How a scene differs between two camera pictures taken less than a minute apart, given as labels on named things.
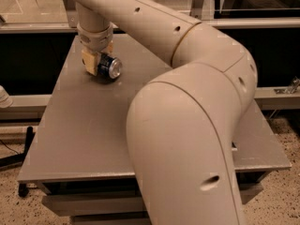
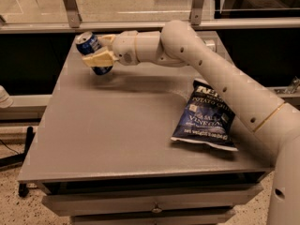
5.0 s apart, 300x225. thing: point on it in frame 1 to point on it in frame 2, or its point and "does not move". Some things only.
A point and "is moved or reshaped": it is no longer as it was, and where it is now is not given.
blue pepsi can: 109,67 is moved or reshaped
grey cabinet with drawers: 81,156 does not move
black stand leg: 19,158 does not move
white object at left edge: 6,100 does not move
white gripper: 94,38 to 124,48
